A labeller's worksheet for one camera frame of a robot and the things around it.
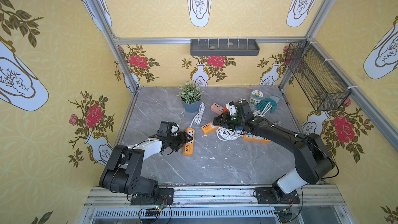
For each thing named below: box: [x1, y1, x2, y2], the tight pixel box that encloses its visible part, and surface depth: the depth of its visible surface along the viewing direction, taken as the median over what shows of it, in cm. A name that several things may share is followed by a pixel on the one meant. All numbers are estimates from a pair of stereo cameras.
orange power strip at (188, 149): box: [182, 127, 196, 157], surface depth 89 cm
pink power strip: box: [210, 102, 224, 115], surface depth 108 cm
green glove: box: [256, 98, 278, 114], surface depth 108 cm
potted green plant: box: [176, 80, 205, 113], surface depth 100 cm
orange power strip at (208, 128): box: [201, 121, 220, 135], surface depth 97 cm
